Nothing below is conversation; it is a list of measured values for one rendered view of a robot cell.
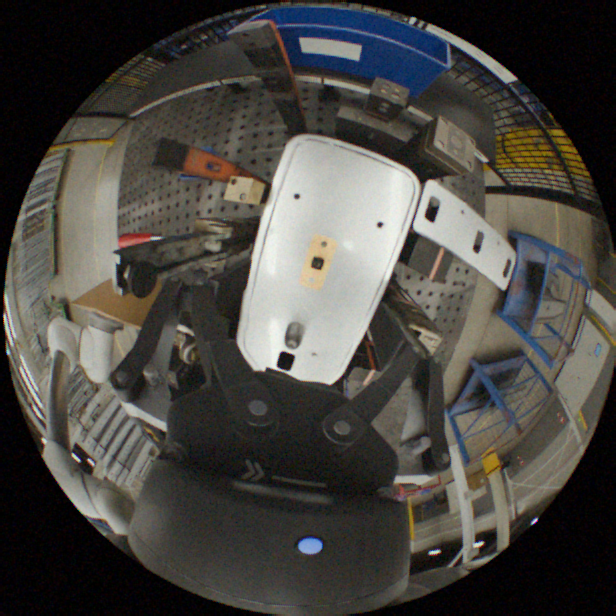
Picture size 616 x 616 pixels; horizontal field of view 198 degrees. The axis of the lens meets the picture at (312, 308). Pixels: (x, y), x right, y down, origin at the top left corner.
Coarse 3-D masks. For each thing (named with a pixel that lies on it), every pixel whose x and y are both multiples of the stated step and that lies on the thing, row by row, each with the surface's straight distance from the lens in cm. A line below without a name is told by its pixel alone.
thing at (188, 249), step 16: (160, 240) 22; (176, 240) 22; (192, 240) 23; (208, 240) 25; (112, 256) 19; (128, 256) 18; (144, 256) 19; (160, 256) 22; (176, 256) 23; (192, 256) 25; (208, 256) 27; (224, 256) 29; (112, 272) 20; (128, 272) 18; (144, 272) 16; (160, 272) 21; (176, 272) 23; (128, 288) 19; (144, 288) 17
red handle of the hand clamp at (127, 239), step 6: (126, 234) 30; (132, 234) 30; (138, 234) 29; (144, 234) 29; (150, 234) 29; (120, 240) 30; (126, 240) 30; (132, 240) 29; (138, 240) 29; (144, 240) 29; (150, 240) 29; (216, 240) 28; (120, 246) 30; (126, 246) 30; (204, 246) 28; (210, 246) 28; (216, 246) 28; (216, 252) 29
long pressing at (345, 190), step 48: (288, 144) 33; (336, 144) 34; (288, 192) 32; (336, 192) 31; (384, 192) 32; (288, 240) 32; (336, 240) 31; (384, 240) 32; (288, 288) 33; (336, 288) 33; (384, 288) 34; (240, 336) 40; (336, 336) 37
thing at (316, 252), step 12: (312, 240) 31; (324, 240) 31; (312, 252) 31; (324, 252) 31; (312, 264) 30; (324, 264) 31; (300, 276) 32; (312, 276) 32; (324, 276) 32; (312, 288) 32
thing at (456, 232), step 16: (432, 192) 36; (448, 192) 38; (448, 208) 37; (464, 208) 40; (416, 224) 34; (432, 224) 35; (448, 224) 37; (464, 224) 39; (480, 224) 42; (432, 240) 36; (448, 240) 37; (464, 240) 40; (496, 240) 46; (464, 256) 40; (480, 256) 43; (496, 256) 47; (512, 256) 52; (480, 272) 44; (496, 272) 48
